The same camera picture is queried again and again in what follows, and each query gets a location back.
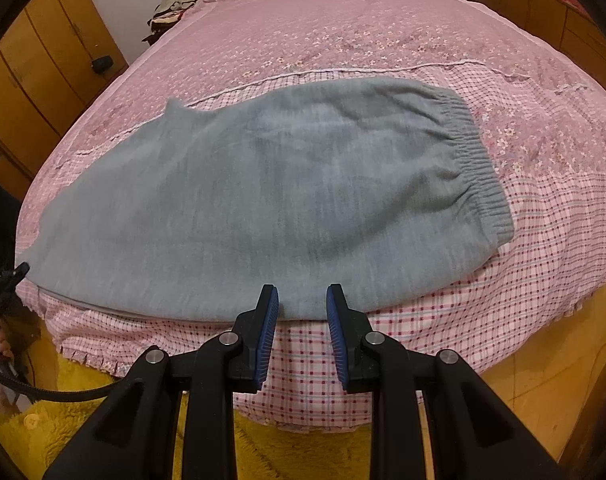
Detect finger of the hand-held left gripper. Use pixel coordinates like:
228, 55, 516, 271
0, 261, 31, 292

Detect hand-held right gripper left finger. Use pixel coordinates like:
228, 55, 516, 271
43, 284, 280, 480

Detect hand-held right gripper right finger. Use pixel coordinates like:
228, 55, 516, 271
325, 283, 564, 480

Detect grey pants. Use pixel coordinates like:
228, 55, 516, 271
19, 78, 514, 322

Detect yellow fluffy rug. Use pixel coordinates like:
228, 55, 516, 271
0, 310, 379, 480

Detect wooden wardrobe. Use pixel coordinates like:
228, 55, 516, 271
0, 0, 129, 201

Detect pile of clothes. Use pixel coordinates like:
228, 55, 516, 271
142, 0, 199, 46

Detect pink floral bedspread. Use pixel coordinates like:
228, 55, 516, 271
13, 0, 606, 436

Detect wooden low cabinet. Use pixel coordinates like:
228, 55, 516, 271
470, 0, 606, 126

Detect black cable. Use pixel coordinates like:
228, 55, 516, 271
0, 355, 116, 403

